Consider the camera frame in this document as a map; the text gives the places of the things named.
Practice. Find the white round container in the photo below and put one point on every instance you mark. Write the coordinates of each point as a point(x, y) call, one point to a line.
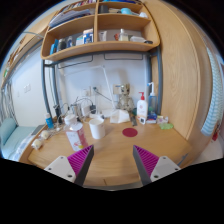
point(97, 116)

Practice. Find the small blue bottle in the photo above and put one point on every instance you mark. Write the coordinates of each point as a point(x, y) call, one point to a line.
point(49, 121)

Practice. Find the white paper cup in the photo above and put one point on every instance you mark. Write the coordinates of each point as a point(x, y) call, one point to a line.
point(97, 128)

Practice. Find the light blue pillow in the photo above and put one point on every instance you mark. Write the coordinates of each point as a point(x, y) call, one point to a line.
point(6, 129)

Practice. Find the wooden wall shelf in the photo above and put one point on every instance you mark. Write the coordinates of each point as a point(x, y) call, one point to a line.
point(109, 17)

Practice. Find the white pump lotion bottle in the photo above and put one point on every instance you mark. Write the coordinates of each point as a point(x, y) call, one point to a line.
point(142, 107)

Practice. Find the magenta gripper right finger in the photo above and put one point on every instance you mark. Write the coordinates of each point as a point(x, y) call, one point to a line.
point(152, 167)

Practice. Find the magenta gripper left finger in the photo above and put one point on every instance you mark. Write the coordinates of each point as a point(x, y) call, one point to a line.
point(73, 168)

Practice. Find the dark red round coaster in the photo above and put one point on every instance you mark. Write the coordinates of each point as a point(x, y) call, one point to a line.
point(129, 132)

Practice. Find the clear blue spray bottle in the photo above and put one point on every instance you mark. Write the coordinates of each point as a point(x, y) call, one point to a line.
point(152, 98)

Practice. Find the white desk lamp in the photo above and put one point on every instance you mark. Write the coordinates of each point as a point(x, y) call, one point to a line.
point(91, 83)

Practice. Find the blue white box on shelf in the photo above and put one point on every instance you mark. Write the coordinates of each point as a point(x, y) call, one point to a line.
point(88, 36)

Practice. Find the green cloth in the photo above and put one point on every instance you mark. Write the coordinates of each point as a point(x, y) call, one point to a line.
point(166, 126)

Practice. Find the white tissue pack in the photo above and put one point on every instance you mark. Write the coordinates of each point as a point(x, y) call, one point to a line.
point(119, 116)

